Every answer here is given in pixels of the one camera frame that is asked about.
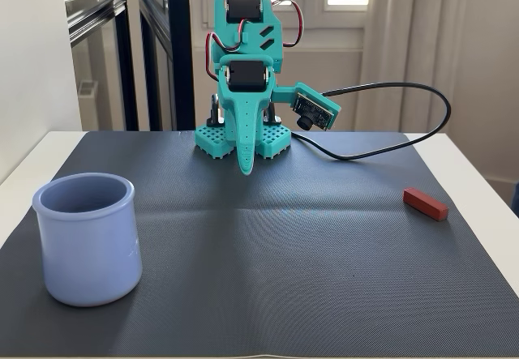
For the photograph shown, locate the teal perforated robot base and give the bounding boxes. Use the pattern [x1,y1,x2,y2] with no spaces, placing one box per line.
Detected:
[194,122,293,161]

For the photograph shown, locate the black camera cable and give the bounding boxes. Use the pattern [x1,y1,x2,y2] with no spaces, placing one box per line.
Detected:
[291,82,453,161]

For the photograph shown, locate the wrist camera on teal mount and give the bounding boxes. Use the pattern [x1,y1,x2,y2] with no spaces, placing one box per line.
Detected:
[275,81,342,133]

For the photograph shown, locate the red black servo wire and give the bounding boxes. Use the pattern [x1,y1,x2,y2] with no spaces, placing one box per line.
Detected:
[204,18,248,83]
[270,0,305,48]

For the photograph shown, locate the dark grey textured mat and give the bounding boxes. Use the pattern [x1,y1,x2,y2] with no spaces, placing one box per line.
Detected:
[0,130,519,358]

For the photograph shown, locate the black table clamp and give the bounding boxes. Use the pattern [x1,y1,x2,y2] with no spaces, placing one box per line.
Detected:
[208,94,223,128]
[262,105,283,126]

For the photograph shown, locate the black framed glass door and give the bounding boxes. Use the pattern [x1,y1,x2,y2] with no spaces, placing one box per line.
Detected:
[66,0,196,132]

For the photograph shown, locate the lavender blue pot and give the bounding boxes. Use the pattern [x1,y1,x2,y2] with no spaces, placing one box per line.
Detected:
[32,172,144,307]

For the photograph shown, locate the red wooden block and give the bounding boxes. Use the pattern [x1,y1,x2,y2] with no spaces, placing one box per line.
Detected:
[402,187,449,223]

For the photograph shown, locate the beige curtain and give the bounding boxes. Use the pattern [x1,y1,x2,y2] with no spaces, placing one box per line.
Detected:
[356,0,519,182]

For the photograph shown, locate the white wall vent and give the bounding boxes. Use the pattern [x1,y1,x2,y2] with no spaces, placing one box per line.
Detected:
[76,79,99,99]

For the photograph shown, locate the teal gripper black servo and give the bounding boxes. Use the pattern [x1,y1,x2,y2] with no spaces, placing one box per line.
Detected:
[217,53,281,176]

